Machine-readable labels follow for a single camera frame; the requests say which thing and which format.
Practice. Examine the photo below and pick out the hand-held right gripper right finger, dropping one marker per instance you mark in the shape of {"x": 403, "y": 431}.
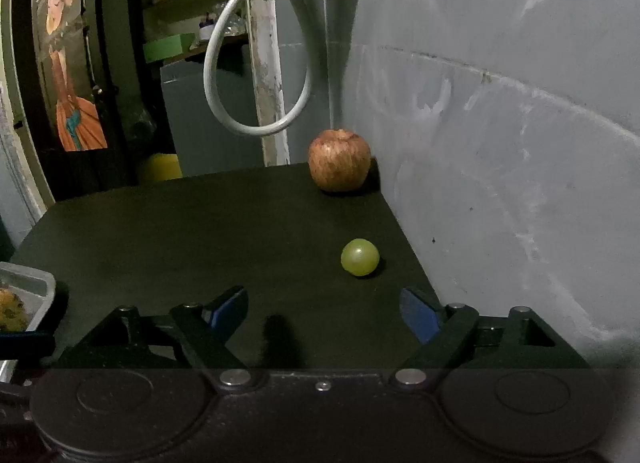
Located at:
{"x": 417, "y": 314}

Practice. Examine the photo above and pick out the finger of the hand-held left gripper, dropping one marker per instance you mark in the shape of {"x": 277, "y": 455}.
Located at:
{"x": 27, "y": 344}

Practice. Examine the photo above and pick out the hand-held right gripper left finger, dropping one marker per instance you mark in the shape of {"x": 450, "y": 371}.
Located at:
{"x": 229, "y": 307}

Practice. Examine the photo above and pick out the spotted yellow banana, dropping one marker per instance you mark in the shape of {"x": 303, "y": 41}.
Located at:
{"x": 11, "y": 310}

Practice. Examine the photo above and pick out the metal tray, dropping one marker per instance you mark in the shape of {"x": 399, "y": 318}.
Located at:
{"x": 35, "y": 283}

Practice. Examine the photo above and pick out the green grape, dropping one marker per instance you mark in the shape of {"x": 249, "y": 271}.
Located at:
{"x": 360, "y": 257}

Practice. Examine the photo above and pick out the yellow object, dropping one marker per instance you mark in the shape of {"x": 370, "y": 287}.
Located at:
{"x": 160, "y": 168}

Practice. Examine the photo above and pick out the red apple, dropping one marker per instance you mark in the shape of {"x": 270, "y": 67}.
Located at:
{"x": 339, "y": 160}

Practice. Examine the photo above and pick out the blue grey cabinet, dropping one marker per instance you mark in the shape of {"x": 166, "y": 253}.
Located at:
{"x": 210, "y": 133}

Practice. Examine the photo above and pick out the dark door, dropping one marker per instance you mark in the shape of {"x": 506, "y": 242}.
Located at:
{"x": 120, "y": 93}

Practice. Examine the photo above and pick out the green box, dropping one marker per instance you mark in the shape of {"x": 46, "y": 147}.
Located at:
{"x": 169, "y": 48}

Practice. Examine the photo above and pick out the white post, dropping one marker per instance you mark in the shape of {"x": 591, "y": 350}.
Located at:
{"x": 270, "y": 93}

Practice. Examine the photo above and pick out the wall poster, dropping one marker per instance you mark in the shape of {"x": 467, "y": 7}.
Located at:
{"x": 70, "y": 68}

